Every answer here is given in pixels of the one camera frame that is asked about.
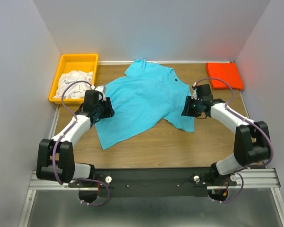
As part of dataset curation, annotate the cyan blue t-shirt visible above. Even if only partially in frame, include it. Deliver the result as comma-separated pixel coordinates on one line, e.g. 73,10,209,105
95,60,195,149

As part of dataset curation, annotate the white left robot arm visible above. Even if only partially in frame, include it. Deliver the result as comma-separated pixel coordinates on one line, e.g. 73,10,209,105
36,86,115,187

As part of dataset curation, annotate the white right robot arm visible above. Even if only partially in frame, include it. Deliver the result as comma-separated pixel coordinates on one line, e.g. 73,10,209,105
182,96,273,185

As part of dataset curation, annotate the crumpled white t-shirt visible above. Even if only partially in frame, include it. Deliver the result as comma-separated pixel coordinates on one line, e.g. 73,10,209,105
53,70,93,100

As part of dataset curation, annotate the folded orange t-shirt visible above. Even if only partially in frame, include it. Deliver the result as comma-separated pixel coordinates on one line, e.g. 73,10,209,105
206,62,244,90

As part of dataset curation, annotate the yellow plastic bin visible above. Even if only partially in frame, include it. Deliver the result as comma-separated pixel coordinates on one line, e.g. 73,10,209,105
48,53,98,105

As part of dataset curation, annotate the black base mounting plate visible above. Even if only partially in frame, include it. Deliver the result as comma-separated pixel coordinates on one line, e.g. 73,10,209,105
74,167,236,198

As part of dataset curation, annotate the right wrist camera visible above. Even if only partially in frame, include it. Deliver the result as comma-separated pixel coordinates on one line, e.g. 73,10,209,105
192,84,213,101

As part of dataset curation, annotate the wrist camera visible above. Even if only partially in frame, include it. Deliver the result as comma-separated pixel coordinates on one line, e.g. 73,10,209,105
90,85,106,101
192,84,213,101

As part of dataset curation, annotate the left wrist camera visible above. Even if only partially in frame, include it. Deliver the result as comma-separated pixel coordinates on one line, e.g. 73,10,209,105
90,85,106,101

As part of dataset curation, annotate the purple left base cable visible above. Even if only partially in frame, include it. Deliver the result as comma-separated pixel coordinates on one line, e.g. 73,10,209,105
78,178,111,207

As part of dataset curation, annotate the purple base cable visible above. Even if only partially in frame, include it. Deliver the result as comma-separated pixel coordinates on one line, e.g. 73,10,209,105
78,178,111,207
212,174,244,204

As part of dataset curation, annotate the aluminium extrusion rail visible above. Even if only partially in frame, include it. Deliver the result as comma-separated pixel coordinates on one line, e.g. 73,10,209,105
28,169,281,190

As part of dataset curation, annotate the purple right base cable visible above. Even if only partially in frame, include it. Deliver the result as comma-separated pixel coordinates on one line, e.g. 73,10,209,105
212,174,244,204

